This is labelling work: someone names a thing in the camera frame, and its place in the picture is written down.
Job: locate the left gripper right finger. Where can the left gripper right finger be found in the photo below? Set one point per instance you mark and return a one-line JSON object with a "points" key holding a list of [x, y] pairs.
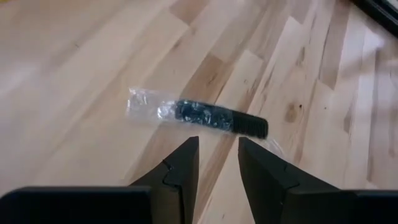
{"points": [[270, 189]]}

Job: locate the black aluminium table frame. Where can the black aluminium table frame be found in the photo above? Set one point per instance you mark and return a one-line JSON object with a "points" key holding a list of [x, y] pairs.
{"points": [[381, 14]]}

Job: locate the plastic wrapped black comb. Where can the plastic wrapped black comb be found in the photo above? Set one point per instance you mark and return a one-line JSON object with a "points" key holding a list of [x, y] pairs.
{"points": [[205, 115]]}

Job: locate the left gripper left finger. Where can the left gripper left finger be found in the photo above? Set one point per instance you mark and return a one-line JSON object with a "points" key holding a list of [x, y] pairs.
{"points": [[174, 186]]}

